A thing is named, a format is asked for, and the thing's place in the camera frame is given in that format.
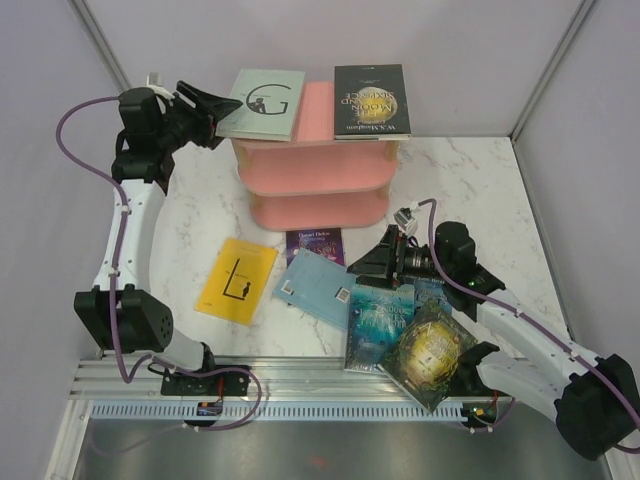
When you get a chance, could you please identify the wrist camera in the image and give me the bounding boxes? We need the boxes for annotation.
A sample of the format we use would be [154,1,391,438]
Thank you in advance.
[394,207,418,237]
[145,72,165,90]

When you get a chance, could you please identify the purple Robinson Crusoe book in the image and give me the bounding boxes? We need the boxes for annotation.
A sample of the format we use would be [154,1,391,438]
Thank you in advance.
[285,228,345,265]

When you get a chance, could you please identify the dark Moon and Sixpence book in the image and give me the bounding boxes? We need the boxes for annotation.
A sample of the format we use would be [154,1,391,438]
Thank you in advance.
[334,64,411,141]

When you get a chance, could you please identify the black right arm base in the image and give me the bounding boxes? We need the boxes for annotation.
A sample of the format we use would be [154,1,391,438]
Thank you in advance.
[444,344,519,436]

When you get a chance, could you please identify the green gold fantasy book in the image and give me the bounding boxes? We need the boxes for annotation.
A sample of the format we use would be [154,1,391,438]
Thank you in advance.
[378,299,477,413]

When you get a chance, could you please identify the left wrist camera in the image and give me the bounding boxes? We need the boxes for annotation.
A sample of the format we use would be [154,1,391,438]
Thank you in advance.
[145,72,165,90]

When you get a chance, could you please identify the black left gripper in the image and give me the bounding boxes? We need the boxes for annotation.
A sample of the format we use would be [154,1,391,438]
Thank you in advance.
[156,81,244,153]

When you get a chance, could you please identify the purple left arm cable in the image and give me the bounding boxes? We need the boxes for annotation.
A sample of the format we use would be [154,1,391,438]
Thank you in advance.
[54,94,266,431]

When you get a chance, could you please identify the light blue book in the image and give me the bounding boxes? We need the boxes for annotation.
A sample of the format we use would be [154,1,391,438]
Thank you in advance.
[272,249,356,330]

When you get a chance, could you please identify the pale green Great Gatsby book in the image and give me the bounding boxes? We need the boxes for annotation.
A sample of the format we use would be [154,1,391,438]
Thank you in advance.
[216,69,305,142]

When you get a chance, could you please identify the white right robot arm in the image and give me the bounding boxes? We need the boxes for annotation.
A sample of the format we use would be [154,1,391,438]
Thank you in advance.
[347,221,639,460]

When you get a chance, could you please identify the pink three-tier shelf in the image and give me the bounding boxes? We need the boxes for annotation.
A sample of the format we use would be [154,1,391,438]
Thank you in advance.
[232,82,399,231]

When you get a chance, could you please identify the yellow Little Prince book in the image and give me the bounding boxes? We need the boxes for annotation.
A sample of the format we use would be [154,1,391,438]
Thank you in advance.
[195,238,278,325]

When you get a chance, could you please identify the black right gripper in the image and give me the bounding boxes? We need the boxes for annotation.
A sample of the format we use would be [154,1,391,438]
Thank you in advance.
[347,224,452,291]

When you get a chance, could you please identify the blue 20000 Leagues book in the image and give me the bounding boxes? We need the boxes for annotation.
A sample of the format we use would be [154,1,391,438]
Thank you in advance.
[344,284,415,373]

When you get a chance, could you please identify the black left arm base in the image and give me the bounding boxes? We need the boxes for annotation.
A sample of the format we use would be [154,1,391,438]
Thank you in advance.
[159,364,274,434]

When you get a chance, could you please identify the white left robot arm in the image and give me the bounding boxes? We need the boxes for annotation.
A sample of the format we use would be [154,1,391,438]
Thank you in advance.
[73,81,242,395]

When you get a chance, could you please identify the white slotted cable duct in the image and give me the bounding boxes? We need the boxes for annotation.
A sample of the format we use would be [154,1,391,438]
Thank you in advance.
[90,400,467,423]

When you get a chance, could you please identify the aluminium frame rail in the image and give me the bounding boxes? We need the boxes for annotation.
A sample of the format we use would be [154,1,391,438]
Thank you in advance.
[69,355,408,402]

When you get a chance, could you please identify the dark Emily Bronte book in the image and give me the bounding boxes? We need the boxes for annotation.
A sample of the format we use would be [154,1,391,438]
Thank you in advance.
[412,278,452,315]

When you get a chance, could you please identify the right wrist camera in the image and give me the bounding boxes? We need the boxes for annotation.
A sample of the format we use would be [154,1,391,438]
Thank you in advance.
[394,207,418,237]

